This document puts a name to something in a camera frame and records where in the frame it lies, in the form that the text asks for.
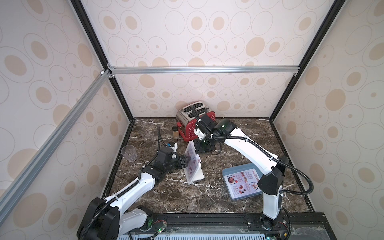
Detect small brown spice jar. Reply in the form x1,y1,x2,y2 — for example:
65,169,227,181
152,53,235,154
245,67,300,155
172,125,180,139

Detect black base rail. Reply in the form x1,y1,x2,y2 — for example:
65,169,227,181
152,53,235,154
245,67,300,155
125,211,337,240

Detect clear acrylic menu holder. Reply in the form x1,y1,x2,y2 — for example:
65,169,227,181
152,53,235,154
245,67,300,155
184,141,204,185

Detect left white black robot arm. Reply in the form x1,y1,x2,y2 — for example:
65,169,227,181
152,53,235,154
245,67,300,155
77,145,191,240

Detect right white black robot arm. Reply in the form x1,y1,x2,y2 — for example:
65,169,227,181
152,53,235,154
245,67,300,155
192,109,314,222

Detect slanted aluminium frame bar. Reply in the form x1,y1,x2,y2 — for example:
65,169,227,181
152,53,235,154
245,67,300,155
1,70,111,225

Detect horizontal aluminium frame bar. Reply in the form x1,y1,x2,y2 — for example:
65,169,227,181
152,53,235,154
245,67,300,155
102,66,300,76

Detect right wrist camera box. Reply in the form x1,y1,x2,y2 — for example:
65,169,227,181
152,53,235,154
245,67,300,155
194,128,206,141

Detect red and chrome toaster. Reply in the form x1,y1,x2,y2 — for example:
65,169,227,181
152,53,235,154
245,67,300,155
176,102,216,142

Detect old printed menu sheet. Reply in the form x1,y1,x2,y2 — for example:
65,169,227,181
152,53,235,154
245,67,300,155
184,141,201,181

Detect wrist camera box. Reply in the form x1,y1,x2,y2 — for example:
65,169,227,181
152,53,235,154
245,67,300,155
167,142,178,159
194,128,206,141

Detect blue-grey plastic tray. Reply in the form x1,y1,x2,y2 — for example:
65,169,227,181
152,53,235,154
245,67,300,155
221,162,266,201

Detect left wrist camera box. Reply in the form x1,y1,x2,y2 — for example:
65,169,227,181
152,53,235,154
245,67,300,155
167,142,178,159

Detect new printed menu sheet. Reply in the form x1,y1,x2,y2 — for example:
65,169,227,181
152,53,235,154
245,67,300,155
224,167,262,200

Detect clear drinking glass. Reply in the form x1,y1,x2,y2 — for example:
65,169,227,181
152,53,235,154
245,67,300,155
121,145,138,163

